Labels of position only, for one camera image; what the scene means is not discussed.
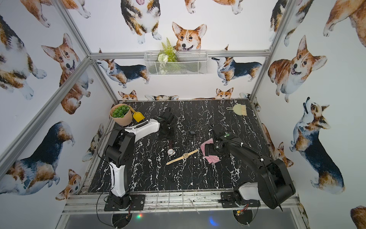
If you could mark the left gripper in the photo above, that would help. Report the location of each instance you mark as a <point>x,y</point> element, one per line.
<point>167,129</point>

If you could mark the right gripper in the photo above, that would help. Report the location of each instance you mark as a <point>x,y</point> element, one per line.
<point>211,151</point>

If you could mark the pink cloth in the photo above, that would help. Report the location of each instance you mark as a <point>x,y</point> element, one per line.
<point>211,159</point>

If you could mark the dark strap white dial watch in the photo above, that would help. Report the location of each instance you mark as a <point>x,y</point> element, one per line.
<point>171,151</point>

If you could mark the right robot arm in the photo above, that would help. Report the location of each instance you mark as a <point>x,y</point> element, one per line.
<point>272,183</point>

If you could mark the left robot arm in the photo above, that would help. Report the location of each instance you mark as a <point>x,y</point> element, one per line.
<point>120,149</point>

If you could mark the yellow toy shovel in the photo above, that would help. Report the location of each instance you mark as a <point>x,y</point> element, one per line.
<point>137,116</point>

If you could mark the beige hand brush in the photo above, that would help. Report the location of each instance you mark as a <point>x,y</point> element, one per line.
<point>238,109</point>

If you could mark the terracotta pot green plant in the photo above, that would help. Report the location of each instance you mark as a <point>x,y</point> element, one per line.
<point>121,114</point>

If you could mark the green fern white flower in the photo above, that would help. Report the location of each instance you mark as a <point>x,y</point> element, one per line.
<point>167,54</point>

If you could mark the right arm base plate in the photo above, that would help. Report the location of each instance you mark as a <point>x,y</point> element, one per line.
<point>234,200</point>

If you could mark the white wire wall basket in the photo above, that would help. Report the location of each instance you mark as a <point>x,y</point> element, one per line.
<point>180,63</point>

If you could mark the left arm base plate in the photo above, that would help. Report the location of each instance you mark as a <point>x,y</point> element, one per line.
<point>125,203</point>

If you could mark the aluminium front rail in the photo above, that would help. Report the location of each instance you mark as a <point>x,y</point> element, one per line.
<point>150,202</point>

